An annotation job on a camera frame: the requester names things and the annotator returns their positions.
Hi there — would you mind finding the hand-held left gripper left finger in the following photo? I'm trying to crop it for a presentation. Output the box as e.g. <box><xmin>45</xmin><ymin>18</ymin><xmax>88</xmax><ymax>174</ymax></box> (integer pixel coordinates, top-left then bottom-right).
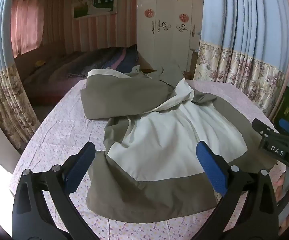
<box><xmin>12</xmin><ymin>141</ymin><xmax>98</xmax><ymax>240</ymax></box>

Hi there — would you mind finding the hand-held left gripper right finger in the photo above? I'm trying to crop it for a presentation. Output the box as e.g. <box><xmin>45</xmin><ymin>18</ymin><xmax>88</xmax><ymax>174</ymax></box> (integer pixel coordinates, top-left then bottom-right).
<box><xmin>196</xmin><ymin>141</ymin><xmax>280</xmax><ymax>240</ymax></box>

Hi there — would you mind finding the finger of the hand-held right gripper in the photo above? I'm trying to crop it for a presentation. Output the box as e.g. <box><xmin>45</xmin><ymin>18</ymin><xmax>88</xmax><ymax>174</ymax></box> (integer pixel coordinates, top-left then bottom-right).
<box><xmin>252</xmin><ymin>118</ymin><xmax>289</xmax><ymax>141</ymax></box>

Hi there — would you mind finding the olive and cream jacket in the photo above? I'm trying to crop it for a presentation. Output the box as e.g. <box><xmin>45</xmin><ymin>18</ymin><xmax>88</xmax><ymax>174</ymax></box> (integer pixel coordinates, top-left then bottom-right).
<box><xmin>80</xmin><ymin>65</ymin><xmax>278</xmax><ymax>224</ymax></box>

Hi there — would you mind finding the pink floral bed sheet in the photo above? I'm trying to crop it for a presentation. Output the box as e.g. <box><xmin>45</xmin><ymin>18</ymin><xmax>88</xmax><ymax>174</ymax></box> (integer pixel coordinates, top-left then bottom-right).
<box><xmin>9</xmin><ymin>79</ymin><xmax>288</xmax><ymax>240</ymax></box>

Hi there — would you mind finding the blue floral curtain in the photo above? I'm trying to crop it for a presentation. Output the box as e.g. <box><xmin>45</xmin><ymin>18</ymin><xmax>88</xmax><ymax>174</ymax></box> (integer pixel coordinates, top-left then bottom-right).
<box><xmin>0</xmin><ymin>0</ymin><xmax>41</xmax><ymax>150</ymax></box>
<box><xmin>193</xmin><ymin>0</ymin><xmax>289</xmax><ymax>118</ymax></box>

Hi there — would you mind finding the dark bed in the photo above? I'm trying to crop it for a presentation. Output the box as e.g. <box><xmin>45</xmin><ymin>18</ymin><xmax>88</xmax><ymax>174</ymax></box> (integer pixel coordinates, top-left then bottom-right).
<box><xmin>14</xmin><ymin>41</ymin><xmax>140</xmax><ymax>105</ymax></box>

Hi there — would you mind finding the wooden chair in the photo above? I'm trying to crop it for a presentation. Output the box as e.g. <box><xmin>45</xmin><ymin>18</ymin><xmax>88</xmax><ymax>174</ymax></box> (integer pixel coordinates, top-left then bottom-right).
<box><xmin>189</xmin><ymin>47</ymin><xmax>200</xmax><ymax>73</ymax></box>

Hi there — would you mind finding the striped blanket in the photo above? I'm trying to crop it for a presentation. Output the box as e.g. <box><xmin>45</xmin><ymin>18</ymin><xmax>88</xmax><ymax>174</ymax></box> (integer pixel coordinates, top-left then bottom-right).
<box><xmin>101</xmin><ymin>44</ymin><xmax>140</xmax><ymax>73</ymax></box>

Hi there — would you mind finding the white wardrobe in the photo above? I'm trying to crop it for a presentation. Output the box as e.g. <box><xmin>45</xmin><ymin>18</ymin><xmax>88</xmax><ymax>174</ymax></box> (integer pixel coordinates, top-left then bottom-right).
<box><xmin>136</xmin><ymin>0</ymin><xmax>204</xmax><ymax>73</ymax></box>

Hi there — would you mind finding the pink window curtain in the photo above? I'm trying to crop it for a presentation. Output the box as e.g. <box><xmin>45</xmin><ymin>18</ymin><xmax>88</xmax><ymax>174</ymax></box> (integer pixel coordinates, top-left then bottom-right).
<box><xmin>11</xmin><ymin>0</ymin><xmax>46</xmax><ymax>58</ymax></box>

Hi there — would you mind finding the framed wall picture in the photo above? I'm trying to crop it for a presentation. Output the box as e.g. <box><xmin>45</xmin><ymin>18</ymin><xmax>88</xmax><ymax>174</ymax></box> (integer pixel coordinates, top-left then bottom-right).
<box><xmin>73</xmin><ymin>0</ymin><xmax>118</xmax><ymax>20</ymax></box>

